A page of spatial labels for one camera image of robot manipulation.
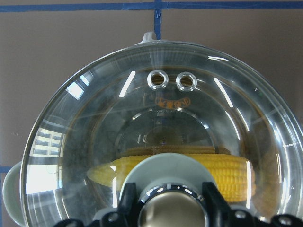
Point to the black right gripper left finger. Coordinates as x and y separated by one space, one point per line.
120 217

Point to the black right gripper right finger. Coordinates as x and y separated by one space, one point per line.
222 215

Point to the yellow corn cob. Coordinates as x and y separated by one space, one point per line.
233 175

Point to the glass pot lid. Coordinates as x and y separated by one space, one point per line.
165 118

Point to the mint green cooking pot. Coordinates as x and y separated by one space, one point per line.
11 194

